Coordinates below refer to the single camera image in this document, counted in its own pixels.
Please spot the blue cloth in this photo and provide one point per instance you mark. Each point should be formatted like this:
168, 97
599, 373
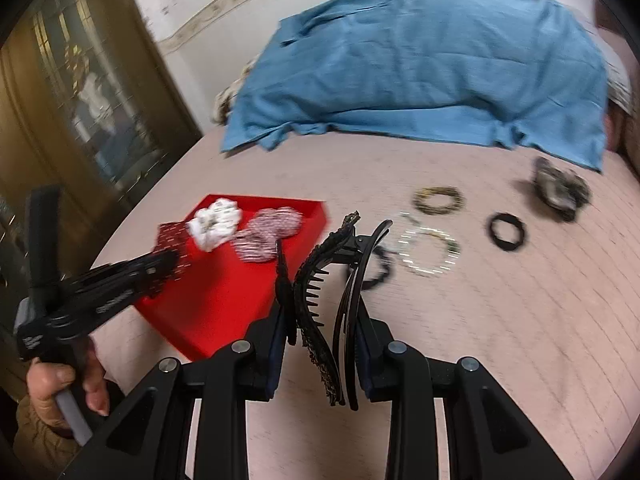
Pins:
425, 60

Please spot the brown door with stained glass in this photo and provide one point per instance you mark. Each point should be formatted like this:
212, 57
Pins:
30, 110

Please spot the dark red dotted scrunchie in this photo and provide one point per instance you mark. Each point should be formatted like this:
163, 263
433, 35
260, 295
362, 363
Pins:
172, 237

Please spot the floral patterned blanket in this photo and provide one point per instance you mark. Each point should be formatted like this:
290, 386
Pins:
227, 100

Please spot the person's left hand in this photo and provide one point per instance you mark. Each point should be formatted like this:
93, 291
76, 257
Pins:
47, 385

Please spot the grey organza scrunchie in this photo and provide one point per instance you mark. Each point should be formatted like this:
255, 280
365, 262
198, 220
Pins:
555, 190

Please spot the brown patterned pillow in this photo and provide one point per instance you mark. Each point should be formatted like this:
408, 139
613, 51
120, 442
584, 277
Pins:
622, 90

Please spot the pink quilted mattress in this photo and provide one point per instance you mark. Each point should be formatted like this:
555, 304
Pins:
500, 335

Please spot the red plaid scrunchie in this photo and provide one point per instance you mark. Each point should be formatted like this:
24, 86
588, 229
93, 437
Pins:
270, 235

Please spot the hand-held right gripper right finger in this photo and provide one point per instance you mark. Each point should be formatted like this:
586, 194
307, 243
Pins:
363, 360

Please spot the leopard print scrunchie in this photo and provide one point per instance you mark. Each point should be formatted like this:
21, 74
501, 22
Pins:
456, 205

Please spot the person's left forearm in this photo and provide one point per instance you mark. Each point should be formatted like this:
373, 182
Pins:
40, 450

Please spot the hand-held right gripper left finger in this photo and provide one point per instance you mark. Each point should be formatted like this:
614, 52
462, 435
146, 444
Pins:
273, 360

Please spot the white dotted scrunchie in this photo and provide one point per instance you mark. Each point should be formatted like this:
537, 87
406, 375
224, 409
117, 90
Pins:
215, 222

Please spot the red box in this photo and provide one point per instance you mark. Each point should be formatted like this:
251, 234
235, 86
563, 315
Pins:
220, 300

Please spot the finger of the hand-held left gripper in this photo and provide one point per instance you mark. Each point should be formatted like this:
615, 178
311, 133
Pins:
150, 285
145, 260

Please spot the black beaded hair claw clip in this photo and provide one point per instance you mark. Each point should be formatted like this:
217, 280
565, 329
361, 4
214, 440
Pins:
312, 280

